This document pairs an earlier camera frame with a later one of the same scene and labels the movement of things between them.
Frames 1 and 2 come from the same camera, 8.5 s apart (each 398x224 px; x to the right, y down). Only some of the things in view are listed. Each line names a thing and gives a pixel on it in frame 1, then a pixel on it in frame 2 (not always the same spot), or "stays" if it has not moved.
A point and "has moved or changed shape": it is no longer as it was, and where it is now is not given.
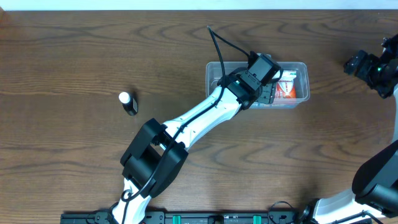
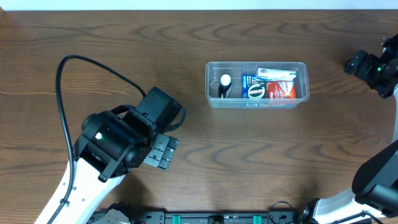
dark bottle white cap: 129,102 has moved or changed shape
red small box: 285,89 stays
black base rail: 193,217 stays
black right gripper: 365,72 stays
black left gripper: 270,98 -> 158,161
